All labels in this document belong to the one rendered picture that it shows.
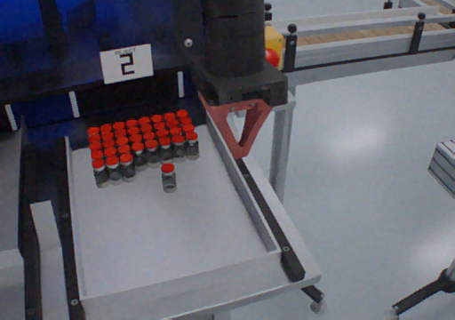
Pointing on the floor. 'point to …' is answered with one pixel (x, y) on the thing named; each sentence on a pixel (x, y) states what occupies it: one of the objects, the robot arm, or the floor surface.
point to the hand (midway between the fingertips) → (240, 149)
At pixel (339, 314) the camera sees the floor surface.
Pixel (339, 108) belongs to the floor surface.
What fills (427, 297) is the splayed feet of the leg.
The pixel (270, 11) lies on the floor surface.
